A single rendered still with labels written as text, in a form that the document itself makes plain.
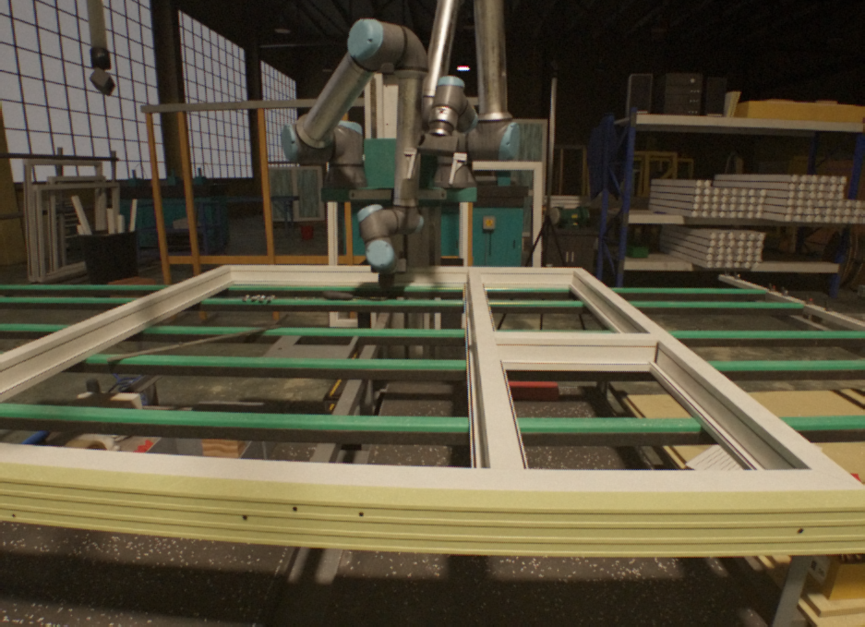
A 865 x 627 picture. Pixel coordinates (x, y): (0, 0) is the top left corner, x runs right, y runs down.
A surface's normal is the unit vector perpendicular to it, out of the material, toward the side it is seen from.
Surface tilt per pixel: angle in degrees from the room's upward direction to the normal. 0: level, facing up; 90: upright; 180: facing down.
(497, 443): 0
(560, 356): 90
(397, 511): 90
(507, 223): 90
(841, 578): 90
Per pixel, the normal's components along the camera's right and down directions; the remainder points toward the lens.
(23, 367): 1.00, 0.01
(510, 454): 0.00, -0.97
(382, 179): -0.07, 0.25
